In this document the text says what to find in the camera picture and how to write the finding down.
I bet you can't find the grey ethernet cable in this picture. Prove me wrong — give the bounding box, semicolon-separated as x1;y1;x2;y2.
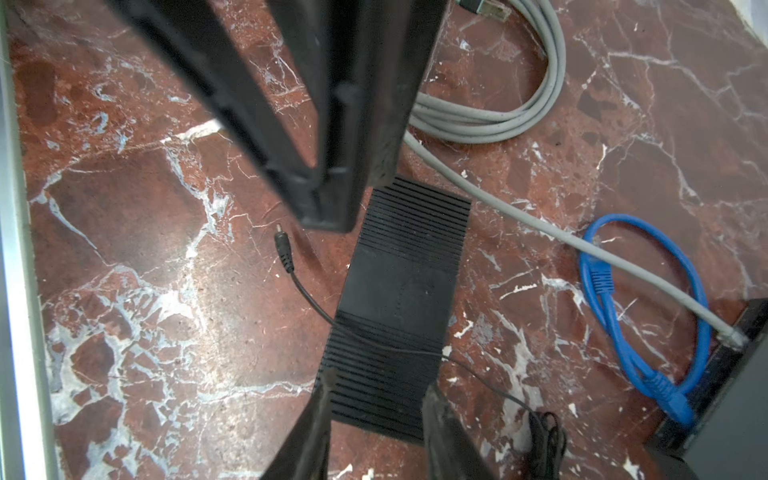
401;0;751;352

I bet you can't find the black power adapter with cord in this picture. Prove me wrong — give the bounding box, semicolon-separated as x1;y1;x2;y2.
273;224;569;480

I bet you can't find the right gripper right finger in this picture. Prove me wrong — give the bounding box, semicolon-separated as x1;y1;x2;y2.
422;385;495;480

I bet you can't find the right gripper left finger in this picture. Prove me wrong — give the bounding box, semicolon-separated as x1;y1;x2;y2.
261;368;337;480

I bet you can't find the black ribbed network switch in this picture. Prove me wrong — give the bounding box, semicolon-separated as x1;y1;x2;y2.
320;176;471;445

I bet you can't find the blue ethernet cable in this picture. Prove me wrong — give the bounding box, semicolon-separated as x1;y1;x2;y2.
578;213;713;430

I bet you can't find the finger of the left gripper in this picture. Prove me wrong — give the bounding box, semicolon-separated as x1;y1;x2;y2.
268;1;447;233
109;0;324;229

